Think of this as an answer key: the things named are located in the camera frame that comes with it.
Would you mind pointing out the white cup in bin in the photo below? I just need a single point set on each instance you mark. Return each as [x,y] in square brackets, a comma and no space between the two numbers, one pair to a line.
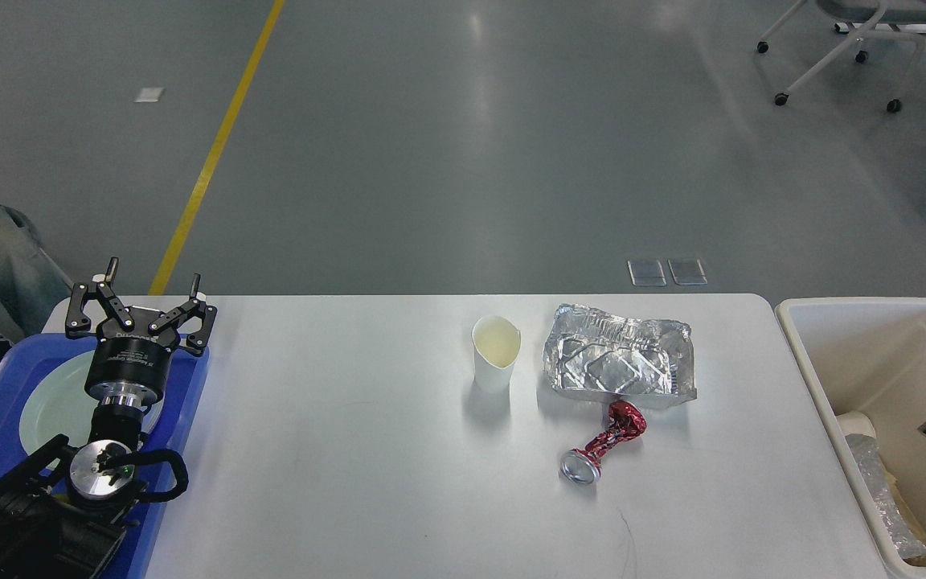
[856,423]

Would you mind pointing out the aluminium foil tray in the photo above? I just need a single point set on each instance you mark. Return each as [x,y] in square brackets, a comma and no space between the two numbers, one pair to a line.
[591,354]

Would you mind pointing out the blue plastic tray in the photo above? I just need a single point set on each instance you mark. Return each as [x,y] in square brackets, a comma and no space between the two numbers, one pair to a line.
[168,424]

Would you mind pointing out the crushed red can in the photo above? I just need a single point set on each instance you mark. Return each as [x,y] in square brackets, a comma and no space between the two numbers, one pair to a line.
[624,423]

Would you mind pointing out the white office chair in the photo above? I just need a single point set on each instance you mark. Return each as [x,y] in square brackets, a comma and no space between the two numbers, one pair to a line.
[869,13]

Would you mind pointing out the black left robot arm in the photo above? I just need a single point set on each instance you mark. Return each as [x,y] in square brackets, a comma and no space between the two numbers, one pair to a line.
[65,510]

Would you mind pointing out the aluminium foil sheet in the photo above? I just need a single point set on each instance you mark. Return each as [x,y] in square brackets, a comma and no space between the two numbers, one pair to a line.
[865,452]

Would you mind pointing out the white paper cup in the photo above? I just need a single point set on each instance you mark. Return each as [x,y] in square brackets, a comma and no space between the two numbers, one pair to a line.
[496,343]

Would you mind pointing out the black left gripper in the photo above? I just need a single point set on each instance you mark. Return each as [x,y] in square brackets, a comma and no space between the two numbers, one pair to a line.
[127,366]

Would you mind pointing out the mint green plate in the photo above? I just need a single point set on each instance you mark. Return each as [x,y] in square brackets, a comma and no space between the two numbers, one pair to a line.
[59,404]

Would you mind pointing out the white table foot bar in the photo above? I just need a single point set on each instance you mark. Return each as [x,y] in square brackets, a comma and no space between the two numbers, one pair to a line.
[914,28]

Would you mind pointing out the white plastic bin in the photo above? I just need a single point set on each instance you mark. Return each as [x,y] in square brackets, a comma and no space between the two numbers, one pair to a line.
[868,355]

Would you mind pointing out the brown paper ball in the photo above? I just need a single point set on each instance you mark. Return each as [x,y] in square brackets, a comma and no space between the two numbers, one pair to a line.
[909,515]

